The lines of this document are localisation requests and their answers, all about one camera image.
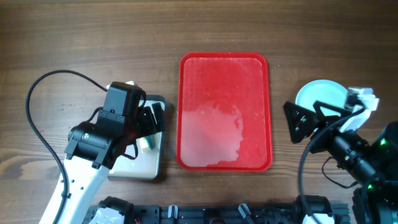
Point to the black tray with soapy water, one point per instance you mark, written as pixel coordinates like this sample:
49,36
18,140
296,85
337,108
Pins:
143,165

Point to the green yellow sponge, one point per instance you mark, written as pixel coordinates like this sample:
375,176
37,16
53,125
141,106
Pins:
145,143

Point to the red plastic tray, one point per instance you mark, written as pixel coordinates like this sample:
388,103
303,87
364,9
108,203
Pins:
224,112

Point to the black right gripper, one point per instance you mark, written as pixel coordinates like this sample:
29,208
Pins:
298,134

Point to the light blue plate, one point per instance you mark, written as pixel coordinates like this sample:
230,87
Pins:
325,91

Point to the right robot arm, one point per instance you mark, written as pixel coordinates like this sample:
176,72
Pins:
373,166

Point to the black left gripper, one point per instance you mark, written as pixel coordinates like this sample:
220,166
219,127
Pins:
150,127

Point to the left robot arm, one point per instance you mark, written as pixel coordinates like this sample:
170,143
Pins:
85,181

